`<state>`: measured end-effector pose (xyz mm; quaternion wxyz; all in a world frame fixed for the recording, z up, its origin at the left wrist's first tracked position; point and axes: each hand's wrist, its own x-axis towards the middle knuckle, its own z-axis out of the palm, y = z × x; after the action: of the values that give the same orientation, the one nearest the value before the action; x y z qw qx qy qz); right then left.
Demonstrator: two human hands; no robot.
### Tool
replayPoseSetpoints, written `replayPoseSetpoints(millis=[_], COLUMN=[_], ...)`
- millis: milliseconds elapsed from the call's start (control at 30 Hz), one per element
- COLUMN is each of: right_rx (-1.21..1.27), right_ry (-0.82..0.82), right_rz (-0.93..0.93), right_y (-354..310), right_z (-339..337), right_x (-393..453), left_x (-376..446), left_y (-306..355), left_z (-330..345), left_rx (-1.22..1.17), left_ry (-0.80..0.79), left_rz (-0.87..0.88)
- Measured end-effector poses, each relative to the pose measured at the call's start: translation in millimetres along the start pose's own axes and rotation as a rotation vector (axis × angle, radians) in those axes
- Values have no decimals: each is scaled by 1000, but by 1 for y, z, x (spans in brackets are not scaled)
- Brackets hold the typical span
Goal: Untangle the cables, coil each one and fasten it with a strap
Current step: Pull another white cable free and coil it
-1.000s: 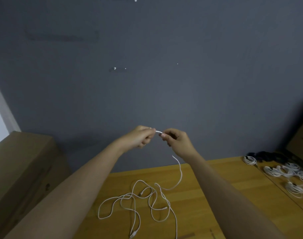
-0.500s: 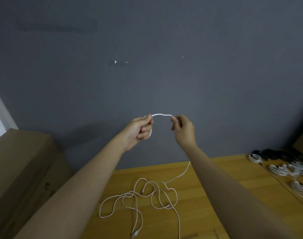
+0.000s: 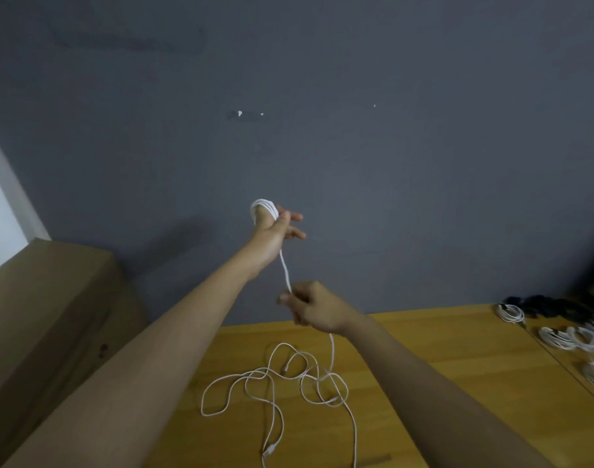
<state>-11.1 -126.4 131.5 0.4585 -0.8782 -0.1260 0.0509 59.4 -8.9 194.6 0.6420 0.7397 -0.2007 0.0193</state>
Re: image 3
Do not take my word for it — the person's right hand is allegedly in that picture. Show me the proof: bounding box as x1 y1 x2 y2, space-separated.
276 280 361 337

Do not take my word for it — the person's left hand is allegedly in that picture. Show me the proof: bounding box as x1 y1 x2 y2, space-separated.
240 204 308 279

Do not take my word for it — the tangle of white cables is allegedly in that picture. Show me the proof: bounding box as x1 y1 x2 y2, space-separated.
200 341 361 468

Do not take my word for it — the person's right forearm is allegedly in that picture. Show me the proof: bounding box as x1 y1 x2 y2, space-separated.
341 311 556 468

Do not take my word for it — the person's left forearm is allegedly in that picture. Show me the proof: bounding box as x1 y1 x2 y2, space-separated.
5 258 264 468

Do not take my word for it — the plain brown cardboard box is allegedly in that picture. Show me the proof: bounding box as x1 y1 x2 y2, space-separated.
0 239 150 466

